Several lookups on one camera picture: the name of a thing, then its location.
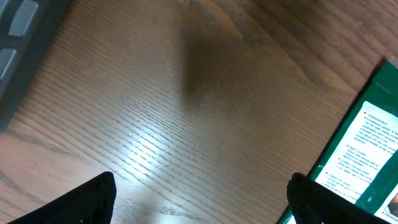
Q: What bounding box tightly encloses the grey plastic mesh basket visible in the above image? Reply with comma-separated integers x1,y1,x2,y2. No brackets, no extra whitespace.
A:
1,0,72,133

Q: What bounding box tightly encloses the green white 3M package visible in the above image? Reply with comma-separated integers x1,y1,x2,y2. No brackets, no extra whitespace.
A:
278,58,397,224

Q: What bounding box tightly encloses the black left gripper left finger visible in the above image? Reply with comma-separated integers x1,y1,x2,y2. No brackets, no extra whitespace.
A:
9,171,117,224

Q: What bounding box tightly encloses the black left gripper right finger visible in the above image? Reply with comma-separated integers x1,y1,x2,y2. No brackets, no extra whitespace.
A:
287,172,387,224

